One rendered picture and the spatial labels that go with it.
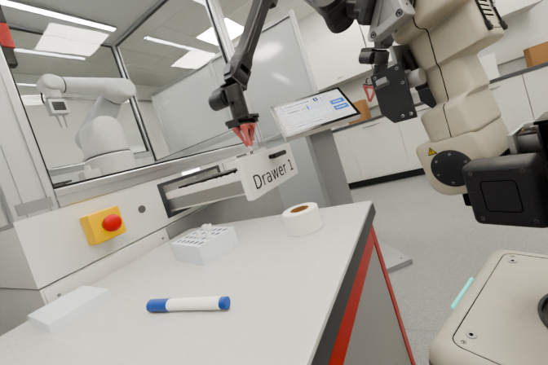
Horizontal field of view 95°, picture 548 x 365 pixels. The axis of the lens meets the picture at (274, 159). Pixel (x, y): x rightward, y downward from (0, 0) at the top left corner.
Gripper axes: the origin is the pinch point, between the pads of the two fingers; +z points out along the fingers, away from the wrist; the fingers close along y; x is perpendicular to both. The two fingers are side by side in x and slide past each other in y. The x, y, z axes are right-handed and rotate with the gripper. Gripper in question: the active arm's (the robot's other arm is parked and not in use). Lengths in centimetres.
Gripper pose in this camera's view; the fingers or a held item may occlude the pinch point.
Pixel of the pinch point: (249, 144)
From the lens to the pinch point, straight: 84.7
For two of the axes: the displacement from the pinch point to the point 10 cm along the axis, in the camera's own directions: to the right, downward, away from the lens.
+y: -8.5, 2.0, 4.9
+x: -4.6, 1.8, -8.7
